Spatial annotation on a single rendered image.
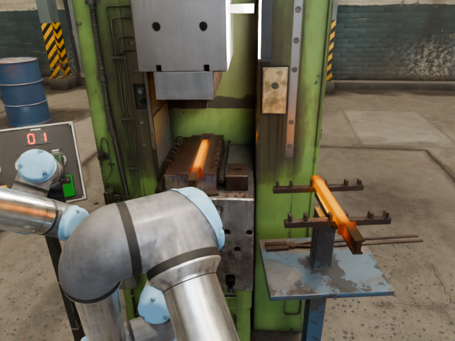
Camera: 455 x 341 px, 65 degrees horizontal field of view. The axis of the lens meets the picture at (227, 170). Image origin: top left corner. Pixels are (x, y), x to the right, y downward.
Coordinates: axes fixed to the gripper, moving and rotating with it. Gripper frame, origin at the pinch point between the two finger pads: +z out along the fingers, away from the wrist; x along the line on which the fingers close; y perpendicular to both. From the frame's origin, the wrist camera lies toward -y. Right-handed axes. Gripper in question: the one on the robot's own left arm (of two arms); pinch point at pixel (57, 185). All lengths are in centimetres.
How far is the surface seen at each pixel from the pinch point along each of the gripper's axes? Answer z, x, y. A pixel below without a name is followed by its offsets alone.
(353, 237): -45, -71, -30
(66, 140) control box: 10.4, -3.8, 16.0
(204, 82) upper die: -11, -51, 25
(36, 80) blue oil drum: 419, 50, 190
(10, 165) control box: 10.4, 14.3, 10.1
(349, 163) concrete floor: 193, -258, -11
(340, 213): -34, -76, -25
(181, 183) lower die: 12.0, -41.0, -6.3
